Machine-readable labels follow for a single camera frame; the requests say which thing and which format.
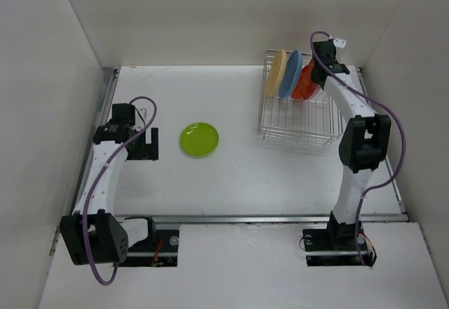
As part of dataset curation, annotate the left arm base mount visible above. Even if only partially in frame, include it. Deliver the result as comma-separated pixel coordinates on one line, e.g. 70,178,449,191
119,218,180,268

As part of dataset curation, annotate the blue plate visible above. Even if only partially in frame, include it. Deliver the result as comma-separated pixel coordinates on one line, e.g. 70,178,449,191
279,50,303,98

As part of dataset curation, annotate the beige plate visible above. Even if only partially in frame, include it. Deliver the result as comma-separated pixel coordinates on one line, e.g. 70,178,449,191
265,48,288,97

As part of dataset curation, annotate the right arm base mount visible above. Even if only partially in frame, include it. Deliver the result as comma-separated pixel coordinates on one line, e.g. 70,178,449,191
299,228,377,268

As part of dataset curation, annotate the chrome wire dish rack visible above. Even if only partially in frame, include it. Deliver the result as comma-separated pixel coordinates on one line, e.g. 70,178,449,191
258,49,345,147

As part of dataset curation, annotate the aluminium table rail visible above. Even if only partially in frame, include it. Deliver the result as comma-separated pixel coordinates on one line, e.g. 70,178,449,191
116,213,409,224

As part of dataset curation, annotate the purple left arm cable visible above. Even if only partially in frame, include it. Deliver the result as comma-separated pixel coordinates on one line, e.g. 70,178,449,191
81,96,158,285

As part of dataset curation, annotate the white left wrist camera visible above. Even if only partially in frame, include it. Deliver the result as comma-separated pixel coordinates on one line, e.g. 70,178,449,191
135,106,147,121

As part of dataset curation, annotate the orange translucent plate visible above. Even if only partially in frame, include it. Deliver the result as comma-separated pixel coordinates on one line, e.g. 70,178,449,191
291,60,319,100

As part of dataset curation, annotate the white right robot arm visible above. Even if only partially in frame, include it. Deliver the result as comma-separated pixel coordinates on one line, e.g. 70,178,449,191
310,39,391,251

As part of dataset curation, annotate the green plate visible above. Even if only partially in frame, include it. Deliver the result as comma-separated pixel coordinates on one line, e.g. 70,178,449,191
180,122,220,158

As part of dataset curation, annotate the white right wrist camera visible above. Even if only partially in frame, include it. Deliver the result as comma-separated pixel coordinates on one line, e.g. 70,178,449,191
332,38,347,51

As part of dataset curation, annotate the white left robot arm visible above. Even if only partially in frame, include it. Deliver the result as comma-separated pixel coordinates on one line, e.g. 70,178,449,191
60,103,159,265

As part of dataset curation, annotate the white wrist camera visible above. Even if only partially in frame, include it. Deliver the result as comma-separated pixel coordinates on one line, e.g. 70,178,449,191
135,106,147,121
332,38,347,51

